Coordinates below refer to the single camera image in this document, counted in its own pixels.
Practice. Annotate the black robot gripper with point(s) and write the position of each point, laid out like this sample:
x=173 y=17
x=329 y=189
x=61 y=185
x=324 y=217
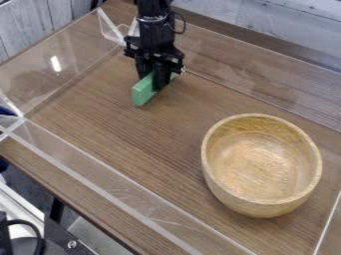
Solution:
x=154 y=51

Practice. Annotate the green rectangular block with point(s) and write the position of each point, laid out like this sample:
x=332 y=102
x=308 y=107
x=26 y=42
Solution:
x=143 y=90

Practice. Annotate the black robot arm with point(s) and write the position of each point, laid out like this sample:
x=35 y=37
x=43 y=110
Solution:
x=155 y=9

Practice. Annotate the brown wooden bowl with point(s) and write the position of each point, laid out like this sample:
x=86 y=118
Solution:
x=261 y=164

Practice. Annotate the black table leg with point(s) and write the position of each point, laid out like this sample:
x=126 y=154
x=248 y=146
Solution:
x=56 y=210

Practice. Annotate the clear acrylic corner bracket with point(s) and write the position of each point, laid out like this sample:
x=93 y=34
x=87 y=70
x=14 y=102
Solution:
x=115 y=32

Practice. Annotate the clear acrylic barrier wall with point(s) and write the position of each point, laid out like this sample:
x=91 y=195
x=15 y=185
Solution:
x=137 y=217

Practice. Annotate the grey metal base plate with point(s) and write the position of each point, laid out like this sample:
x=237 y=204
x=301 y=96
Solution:
x=36 y=245

